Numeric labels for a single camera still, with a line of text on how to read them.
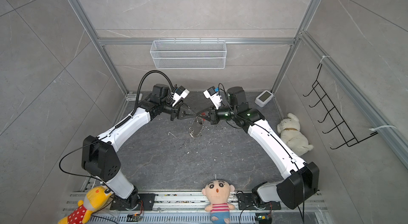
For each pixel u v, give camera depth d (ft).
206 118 2.11
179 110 2.15
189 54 3.30
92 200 2.21
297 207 1.36
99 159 1.45
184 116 2.21
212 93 2.01
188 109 2.17
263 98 3.62
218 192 2.25
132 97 3.77
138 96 1.97
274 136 1.53
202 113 2.19
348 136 2.01
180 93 2.08
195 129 2.25
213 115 1.97
